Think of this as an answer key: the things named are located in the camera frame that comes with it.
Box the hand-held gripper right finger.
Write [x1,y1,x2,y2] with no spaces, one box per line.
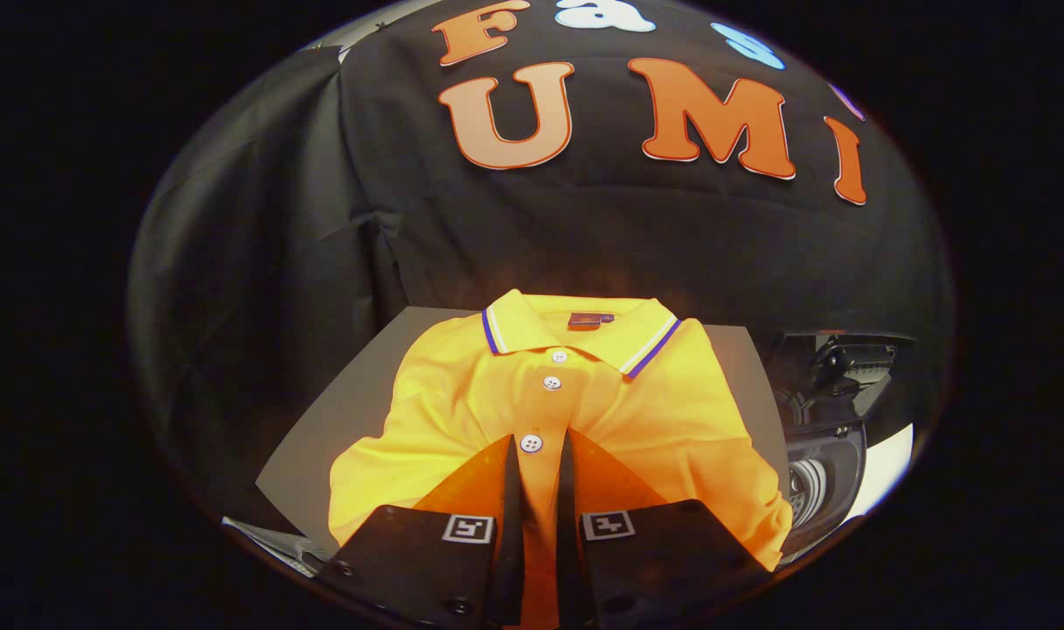
[554,427,775,630]

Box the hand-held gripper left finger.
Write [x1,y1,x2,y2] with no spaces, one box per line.
[316,433,526,630]

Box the orange polo shirt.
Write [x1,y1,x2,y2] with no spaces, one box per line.
[328,289,794,629]

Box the grey washing machine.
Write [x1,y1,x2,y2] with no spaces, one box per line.
[773,328,916,561]

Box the grey flat board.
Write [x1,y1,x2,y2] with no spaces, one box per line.
[255,306,791,554]

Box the white flat sheet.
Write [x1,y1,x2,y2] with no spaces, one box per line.
[843,423,915,523]

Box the black backdrop cloth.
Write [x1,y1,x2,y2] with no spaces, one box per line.
[128,0,957,561]

